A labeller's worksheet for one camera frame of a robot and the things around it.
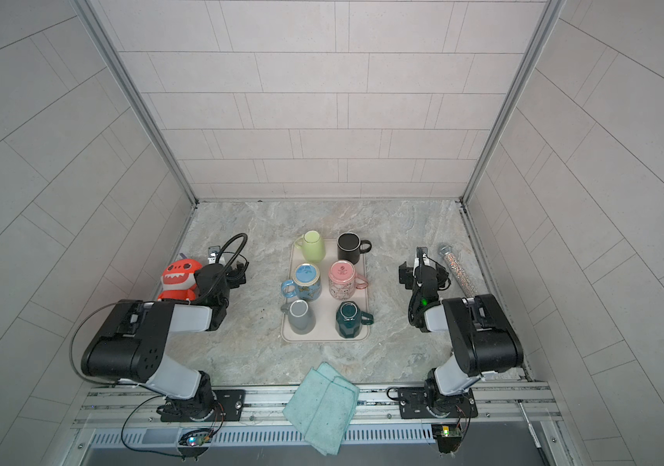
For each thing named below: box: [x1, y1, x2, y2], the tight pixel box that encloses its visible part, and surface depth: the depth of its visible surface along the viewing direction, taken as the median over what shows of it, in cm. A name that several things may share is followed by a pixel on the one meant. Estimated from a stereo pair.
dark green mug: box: [334, 300, 375, 339], surface depth 79 cm
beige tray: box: [280, 238, 371, 343], surface depth 85 cm
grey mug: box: [280, 299, 316, 335], surface depth 80 cm
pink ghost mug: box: [328, 259, 369, 301], surface depth 86 cm
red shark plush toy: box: [157, 258, 203, 301], surface depth 87 cm
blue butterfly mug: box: [281, 262, 323, 302], surface depth 85 cm
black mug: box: [336, 232, 372, 266], surface depth 95 cm
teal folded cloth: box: [281, 362, 361, 457], surface depth 72 cm
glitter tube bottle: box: [437, 243, 477, 299], surface depth 93 cm
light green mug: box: [294, 230, 327, 264], surface depth 96 cm
